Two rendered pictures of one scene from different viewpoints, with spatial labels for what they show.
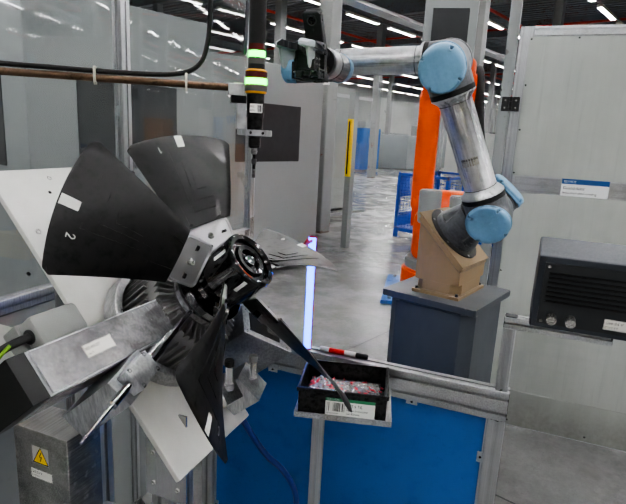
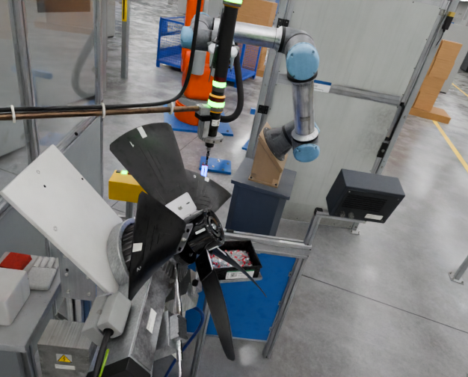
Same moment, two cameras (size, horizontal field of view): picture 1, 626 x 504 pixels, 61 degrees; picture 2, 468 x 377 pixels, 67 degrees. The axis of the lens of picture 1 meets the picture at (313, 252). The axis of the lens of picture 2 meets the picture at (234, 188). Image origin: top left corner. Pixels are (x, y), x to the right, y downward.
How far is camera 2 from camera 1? 0.66 m
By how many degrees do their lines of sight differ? 31
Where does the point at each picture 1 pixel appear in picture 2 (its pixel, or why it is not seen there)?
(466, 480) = (281, 284)
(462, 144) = (303, 108)
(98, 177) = (147, 219)
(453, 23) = not seen: outside the picture
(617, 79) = (346, 18)
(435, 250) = (266, 158)
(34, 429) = (57, 345)
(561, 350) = not seen: hidden behind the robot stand
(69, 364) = (147, 345)
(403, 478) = (247, 287)
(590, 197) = (319, 90)
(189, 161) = (153, 149)
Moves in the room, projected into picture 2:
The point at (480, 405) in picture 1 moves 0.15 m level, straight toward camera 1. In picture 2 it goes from (296, 252) to (302, 275)
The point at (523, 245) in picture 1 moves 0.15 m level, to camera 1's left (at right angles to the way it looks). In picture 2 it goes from (279, 117) to (262, 117)
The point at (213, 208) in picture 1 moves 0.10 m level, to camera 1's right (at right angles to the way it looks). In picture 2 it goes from (178, 187) to (210, 185)
